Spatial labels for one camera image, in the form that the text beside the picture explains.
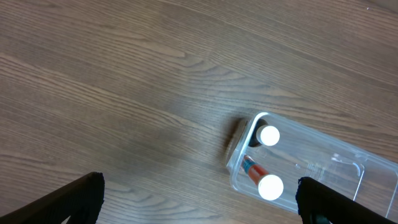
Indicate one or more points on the orange tube white cap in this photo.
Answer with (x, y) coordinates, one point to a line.
(269, 186)

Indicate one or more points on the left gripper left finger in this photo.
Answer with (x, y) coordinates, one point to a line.
(77, 202)

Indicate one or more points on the black bottle white cap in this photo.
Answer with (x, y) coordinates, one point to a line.
(264, 135)

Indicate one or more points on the clear plastic container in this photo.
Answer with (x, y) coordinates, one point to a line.
(360, 175)

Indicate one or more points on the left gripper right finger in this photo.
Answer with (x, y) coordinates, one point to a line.
(318, 203)

